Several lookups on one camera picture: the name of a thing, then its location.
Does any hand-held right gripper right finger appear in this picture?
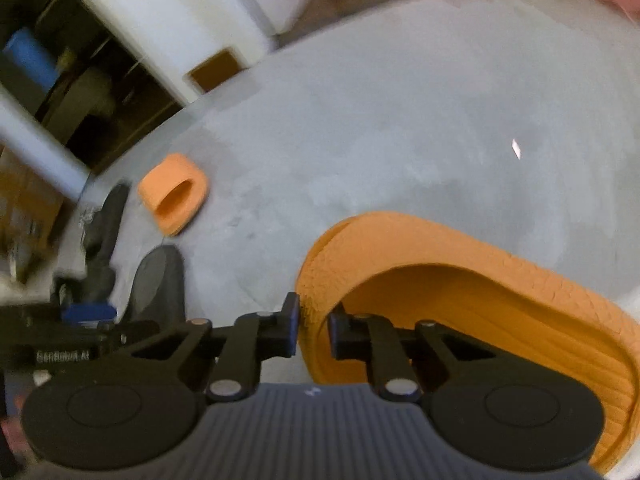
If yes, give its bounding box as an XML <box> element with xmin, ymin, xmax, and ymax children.
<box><xmin>327</xmin><ymin>304</ymin><xmax>497</xmax><ymax>403</ymax></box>

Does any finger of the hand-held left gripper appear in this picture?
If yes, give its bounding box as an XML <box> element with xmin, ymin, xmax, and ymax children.
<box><xmin>60</xmin><ymin>301</ymin><xmax>122</xmax><ymax>345</ymax></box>

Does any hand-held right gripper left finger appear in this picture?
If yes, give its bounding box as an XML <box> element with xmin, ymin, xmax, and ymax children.
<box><xmin>131</xmin><ymin>291</ymin><xmax>302</xmax><ymax>403</ymax></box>

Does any dark grey plain slipper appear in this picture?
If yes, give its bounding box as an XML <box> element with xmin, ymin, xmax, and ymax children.
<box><xmin>117</xmin><ymin>245</ymin><xmax>186</xmax><ymax>331</ymax></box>

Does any black slipper with silver charms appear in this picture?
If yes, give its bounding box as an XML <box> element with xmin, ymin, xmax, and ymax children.
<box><xmin>80</xmin><ymin>182</ymin><xmax>131</xmax><ymax>301</ymax></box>

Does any orange slipper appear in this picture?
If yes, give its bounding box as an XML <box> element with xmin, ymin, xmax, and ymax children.
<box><xmin>296</xmin><ymin>211</ymin><xmax>640</xmax><ymax>476</ymax></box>
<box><xmin>137</xmin><ymin>154</ymin><xmax>209</xmax><ymax>237</ymax></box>

